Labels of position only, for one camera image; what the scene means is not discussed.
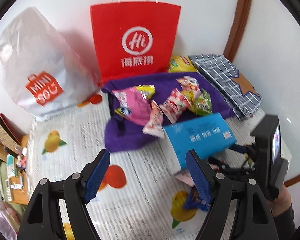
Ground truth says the white remote control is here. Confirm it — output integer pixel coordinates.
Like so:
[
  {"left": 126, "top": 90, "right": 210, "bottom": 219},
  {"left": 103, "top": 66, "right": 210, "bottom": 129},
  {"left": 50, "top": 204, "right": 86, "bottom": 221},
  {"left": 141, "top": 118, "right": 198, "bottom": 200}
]
[{"left": 4, "top": 179, "right": 13, "bottom": 202}]

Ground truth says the pink printed blanket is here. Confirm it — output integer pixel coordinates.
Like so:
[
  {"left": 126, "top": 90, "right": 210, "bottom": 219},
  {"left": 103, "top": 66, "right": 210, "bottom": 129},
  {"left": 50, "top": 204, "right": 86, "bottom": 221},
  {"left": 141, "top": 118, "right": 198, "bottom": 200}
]
[{"left": 0, "top": 201, "right": 18, "bottom": 240}]

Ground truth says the white pink snack packet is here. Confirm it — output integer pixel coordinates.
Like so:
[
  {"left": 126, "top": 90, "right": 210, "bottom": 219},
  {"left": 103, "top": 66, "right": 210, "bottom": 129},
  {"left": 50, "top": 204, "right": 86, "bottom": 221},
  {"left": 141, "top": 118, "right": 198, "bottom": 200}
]
[{"left": 142, "top": 100, "right": 164, "bottom": 138}]

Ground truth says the brown wooden door frame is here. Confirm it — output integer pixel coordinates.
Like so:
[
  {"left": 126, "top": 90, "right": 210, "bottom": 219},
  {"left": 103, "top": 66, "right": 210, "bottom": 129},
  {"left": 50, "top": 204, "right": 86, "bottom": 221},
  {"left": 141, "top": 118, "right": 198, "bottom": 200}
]
[{"left": 224, "top": 0, "right": 254, "bottom": 60}]

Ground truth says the red white snack packet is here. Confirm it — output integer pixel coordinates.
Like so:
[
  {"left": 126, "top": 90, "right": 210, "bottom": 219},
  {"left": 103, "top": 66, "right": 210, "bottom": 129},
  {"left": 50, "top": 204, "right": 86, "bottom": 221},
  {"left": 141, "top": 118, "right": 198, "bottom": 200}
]
[{"left": 159, "top": 89, "right": 192, "bottom": 124}]

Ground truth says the white plastic shopping bag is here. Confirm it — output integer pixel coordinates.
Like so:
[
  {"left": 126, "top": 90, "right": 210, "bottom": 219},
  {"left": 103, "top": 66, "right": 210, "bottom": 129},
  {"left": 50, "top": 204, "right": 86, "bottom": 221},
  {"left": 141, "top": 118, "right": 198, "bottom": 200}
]
[{"left": 0, "top": 6, "right": 102, "bottom": 122}]

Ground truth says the plaid gift box with star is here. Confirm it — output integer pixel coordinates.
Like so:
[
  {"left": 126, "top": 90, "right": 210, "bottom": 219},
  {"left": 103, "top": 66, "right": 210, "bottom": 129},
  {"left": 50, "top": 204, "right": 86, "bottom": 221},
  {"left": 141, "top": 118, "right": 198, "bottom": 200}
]
[{"left": 189, "top": 53, "right": 262, "bottom": 122}]

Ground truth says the teal white box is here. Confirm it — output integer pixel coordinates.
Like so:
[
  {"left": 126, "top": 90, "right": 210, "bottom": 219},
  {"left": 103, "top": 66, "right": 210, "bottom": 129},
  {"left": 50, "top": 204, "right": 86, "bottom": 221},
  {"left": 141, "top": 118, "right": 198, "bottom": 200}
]
[{"left": 6, "top": 154, "right": 15, "bottom": 178}]

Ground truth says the patterned box with red edge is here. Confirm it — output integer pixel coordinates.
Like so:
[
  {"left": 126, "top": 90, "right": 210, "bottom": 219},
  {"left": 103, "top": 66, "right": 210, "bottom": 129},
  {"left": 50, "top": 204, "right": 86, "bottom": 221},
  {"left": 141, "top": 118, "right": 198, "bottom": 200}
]
[{"left": 0, "top": 113, "right": 22, "bottom": 145}]

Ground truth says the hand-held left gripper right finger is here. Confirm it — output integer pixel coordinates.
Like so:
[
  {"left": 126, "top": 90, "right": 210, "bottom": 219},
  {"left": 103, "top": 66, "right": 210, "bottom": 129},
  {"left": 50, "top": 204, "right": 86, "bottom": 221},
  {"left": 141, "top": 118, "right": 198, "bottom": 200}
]
[{"left": 185, "top": 149, "right": 282, "bottom": 240}]

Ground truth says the long pink snack packet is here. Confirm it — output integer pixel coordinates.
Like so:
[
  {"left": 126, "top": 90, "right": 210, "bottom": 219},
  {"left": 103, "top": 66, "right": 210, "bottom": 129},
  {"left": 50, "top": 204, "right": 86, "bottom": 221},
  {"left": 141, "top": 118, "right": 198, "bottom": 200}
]
[{"left": 175, "top": 169, "right": 194, "bottom": 186}]

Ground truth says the purple felt storage basket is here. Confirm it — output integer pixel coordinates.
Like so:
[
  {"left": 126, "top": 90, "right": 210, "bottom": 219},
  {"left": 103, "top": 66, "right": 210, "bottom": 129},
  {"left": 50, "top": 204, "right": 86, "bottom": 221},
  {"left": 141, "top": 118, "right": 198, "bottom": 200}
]
[{"left": 101, "top": 72, "right": 237, "bottom": 153}]

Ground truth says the blue tissue pack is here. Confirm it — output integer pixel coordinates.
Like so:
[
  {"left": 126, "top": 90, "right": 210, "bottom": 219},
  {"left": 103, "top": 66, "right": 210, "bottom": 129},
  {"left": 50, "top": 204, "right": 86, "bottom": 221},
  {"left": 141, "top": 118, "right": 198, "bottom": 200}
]
[{"left": 162, "top": 112, "right": 234, "bottom": 172}]

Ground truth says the red paper shopping bag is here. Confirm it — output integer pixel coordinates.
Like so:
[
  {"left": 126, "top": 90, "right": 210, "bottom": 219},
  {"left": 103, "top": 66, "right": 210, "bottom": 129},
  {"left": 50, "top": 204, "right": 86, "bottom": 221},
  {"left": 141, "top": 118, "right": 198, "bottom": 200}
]
[{"left": 89, "top": 0, "right": 182, "bottom": 84}]

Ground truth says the blue snack packet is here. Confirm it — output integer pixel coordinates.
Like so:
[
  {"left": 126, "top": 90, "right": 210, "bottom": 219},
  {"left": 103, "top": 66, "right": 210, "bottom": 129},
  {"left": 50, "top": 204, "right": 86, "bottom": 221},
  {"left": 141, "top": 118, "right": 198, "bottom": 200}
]
[{"left": 184, "top": 186, "right": 212, "bottom": 212}]

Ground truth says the person's right forearm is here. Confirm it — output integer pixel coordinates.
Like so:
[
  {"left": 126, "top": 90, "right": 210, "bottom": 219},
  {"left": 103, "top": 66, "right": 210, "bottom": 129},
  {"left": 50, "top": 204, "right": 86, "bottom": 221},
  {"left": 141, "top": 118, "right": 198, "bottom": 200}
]
[{"left": 272, "top": 202, "right": 297, "bottom": 240}]

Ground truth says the person's right hand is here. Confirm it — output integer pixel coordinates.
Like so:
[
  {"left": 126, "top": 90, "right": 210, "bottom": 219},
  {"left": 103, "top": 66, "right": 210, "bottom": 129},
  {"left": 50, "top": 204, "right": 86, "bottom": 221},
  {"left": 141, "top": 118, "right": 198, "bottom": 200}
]
[{"left": 272, "top": 187, "right": 292, "bottom": 216}]

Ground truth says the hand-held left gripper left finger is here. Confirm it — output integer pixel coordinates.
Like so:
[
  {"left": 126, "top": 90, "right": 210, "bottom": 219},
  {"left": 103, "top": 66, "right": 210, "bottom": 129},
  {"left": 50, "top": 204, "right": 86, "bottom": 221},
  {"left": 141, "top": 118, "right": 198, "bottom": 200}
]
[{"left": 17, "top": 149, "right": 111, "bottom": 240}]

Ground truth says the wooden bedside table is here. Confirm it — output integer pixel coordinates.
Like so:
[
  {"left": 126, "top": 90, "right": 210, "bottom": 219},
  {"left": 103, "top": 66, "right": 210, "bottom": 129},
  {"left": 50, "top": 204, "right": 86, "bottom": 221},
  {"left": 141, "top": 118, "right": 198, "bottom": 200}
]
[{"left": 5, "top": 134, "right": 30, "bottom": 204}]

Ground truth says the small pink cartoon snack packet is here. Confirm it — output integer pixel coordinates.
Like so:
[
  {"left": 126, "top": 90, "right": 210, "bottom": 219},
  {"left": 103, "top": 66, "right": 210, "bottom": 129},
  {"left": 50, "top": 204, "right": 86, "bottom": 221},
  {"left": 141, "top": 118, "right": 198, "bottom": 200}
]
[{"left": 177, "top": 76, "right": 199, "bottom": 92}]

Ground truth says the large pink snack packet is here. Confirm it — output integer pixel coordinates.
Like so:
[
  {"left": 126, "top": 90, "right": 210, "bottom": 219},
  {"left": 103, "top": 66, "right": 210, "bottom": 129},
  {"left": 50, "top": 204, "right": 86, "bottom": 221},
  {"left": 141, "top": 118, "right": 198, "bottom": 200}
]
[{"left": 112, "top": 86, "right": 153, "bottom": 127}]

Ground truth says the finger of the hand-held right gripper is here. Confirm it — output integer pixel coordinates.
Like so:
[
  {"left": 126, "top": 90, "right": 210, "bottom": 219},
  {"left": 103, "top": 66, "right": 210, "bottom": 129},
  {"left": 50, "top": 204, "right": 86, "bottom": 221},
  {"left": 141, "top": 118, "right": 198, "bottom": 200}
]
[
  {"left": 230, "top": 142, "right": 257, "bottom": 155},
  {"left": 207, "top": 156, "right": 257, "bottom": 178}
]

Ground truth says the yellow green candy packet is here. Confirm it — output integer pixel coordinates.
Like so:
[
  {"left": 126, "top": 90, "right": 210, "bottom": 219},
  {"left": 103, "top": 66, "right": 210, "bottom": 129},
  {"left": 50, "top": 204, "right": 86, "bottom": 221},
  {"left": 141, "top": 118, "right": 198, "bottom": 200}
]
[{"left": 184, "top": 87, "right": 213, "bottom": 117}]

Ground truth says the yellow snack bag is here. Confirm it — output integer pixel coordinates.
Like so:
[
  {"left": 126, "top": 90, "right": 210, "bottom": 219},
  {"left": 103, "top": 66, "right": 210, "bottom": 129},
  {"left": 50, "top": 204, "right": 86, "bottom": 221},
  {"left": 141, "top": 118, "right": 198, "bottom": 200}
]
[{"left": 168, "top": 56, "right": 198, "bottom": 73}]

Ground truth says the fruit print bed mat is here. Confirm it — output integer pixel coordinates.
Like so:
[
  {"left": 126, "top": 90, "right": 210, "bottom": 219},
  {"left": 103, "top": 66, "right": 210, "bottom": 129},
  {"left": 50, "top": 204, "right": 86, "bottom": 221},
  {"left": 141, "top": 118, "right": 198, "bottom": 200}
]
[{"left": 25, "top": 94, "right": 285, "bottom": 240}]

